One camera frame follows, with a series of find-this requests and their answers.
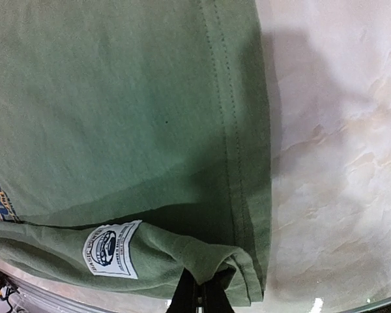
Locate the green garment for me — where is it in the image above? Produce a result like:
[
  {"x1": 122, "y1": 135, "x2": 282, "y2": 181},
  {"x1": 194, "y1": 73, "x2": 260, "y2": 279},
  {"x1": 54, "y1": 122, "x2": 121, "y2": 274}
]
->
[{"x1": 0, "y1": 1, "x2": 271, "y2": 306}]

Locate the aluminium front rail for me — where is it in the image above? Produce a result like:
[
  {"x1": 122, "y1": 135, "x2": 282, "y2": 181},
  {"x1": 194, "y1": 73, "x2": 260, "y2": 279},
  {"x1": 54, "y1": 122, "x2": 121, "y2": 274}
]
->
[{"x1": 0, "y1": 260, "x2": 391, "y2": 312}]

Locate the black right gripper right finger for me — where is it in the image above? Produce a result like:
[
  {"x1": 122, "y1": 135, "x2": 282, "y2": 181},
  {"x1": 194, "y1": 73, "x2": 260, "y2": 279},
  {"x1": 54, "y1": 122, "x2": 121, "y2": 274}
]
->
[{"x1": 201, "y1": 274, "x2": 235, "y2": 313}]

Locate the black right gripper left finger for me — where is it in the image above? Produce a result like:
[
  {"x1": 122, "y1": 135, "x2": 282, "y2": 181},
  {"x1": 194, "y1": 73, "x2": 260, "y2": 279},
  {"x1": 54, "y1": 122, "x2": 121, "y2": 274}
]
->
[{"x1": 169, "y1": 269, "x2": 198, "y2": 313}]

